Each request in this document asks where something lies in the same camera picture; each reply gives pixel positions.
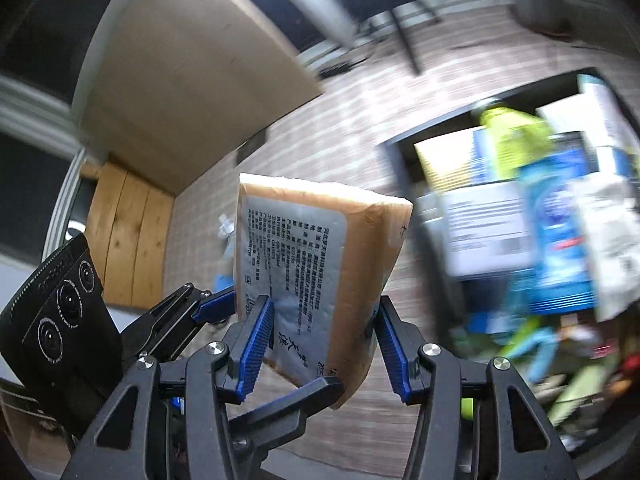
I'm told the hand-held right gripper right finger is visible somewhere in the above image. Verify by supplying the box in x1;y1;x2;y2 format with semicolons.
375;295;583;480

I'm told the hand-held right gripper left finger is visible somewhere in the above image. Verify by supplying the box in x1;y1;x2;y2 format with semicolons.
60;295;277;480

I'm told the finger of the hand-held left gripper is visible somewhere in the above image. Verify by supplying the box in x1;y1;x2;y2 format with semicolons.
122;282;237;362
226;376;346;467

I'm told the brown packet with silver label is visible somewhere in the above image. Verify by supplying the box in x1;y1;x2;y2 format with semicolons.
234;172;414;409

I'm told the black storage bin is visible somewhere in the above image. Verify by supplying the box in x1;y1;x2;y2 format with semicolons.
381;66;640;456

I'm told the wooden board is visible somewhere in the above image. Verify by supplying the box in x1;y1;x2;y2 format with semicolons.
86;159;177;312

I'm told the lime green tube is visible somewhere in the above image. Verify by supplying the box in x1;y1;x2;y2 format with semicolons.
499;324;557;362

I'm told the white box with printed label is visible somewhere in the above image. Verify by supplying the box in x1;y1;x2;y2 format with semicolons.
441;179;537;278

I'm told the blue plastic package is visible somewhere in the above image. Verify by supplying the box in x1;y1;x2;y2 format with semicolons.
512;154;597;317

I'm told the yellow and blue box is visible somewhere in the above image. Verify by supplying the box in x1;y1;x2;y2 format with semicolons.
414;126;497;194

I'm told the light wooden table top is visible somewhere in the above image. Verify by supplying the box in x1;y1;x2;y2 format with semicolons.
74;0;322;197

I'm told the lime green plastic bag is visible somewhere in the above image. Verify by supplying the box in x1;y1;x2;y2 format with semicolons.
477;102;553;182

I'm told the crumpled white printed bag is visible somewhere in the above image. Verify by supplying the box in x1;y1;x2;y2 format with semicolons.
574;171;640;322

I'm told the black tripod stand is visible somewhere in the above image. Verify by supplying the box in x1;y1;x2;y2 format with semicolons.
344;0;442;77

